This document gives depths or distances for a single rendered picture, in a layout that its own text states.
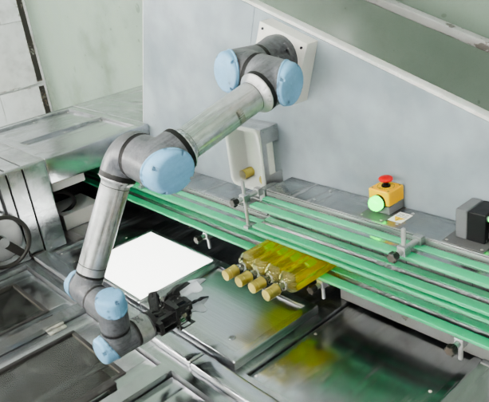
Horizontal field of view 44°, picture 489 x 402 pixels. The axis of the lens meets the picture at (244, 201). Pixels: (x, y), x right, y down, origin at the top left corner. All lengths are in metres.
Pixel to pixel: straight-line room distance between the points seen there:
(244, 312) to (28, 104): 3.86
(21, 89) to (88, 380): 3.85
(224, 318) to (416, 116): 0.81
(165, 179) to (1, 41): 4.02
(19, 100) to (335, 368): 4.19
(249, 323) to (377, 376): 0.41
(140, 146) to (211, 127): 0.18
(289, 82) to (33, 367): 1.12
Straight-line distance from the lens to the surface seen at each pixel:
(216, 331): 1.82
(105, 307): 1.53
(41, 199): 2.52
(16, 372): 1.98
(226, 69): 1.71
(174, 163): 1.40
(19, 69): 5.39
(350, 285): 1.78
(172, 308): 1.66
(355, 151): 1.84
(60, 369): 1.92
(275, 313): 1.86
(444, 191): 1.71
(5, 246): 2.46
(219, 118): 1.51
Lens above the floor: 2.09
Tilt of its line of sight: 35 degrees down
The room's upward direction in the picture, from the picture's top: 116 degrees counter-clockwise
